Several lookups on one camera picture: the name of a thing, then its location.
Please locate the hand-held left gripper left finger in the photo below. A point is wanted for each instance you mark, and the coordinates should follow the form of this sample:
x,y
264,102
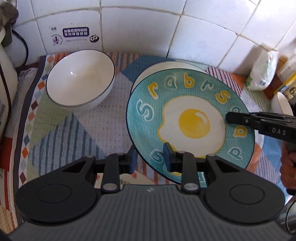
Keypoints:
x,y
132,161

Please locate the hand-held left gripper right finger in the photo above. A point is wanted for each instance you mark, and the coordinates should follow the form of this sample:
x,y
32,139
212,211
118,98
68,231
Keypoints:
x,y
167,157

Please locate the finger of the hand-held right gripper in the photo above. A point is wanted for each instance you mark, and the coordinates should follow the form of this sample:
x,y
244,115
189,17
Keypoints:
x,y
235,117

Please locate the teal fried egg plate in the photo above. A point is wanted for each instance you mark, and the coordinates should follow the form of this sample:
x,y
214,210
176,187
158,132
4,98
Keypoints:
x,y
150,129

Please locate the white ribbed bowl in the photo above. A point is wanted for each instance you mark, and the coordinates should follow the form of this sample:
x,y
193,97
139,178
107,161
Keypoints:
x,y
78,74

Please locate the person's right hand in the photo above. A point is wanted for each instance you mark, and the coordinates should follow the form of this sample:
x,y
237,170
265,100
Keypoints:
x,y
289,166

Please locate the small white bowl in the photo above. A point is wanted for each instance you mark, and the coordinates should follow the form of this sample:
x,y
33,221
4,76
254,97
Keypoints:
x,y
281,104

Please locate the yellow labelled container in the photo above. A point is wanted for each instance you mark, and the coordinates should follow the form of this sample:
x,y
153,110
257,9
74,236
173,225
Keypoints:
x,y
289,90

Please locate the colourful patchwork mat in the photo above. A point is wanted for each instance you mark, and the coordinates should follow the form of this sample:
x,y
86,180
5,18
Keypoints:
x,y
92,129

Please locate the white plastic packet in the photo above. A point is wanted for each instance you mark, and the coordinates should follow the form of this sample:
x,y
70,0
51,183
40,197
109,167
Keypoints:
x,y
261,71

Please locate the metal pot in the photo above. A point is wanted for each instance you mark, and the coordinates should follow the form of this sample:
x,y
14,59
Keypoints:
x,y
291,215

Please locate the plain white plate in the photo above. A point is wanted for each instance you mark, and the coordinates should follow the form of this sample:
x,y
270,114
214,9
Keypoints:
x,y
161,67

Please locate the white kitchen appliance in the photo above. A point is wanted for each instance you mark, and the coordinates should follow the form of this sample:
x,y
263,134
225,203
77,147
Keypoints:
x,y
5,76

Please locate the purple wall sticker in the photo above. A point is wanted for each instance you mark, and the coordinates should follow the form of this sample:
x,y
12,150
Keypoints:
x,y
76,34

